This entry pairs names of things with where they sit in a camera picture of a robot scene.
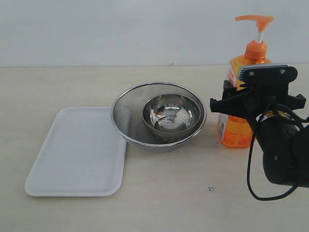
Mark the small stainless steel bowl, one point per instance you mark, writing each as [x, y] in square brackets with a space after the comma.
[171, 115]

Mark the white rectangular plastic tray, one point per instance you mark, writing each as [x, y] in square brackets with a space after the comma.
[82, 156]

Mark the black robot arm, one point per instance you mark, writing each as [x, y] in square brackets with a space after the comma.
[284, 140]

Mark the orange dish soap pump bottle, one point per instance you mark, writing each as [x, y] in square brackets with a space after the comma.
[235, 132]

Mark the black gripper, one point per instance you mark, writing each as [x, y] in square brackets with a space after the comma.
[250, 102]

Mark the steel mesh colander bowl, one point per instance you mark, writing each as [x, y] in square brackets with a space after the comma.
[126, 116]

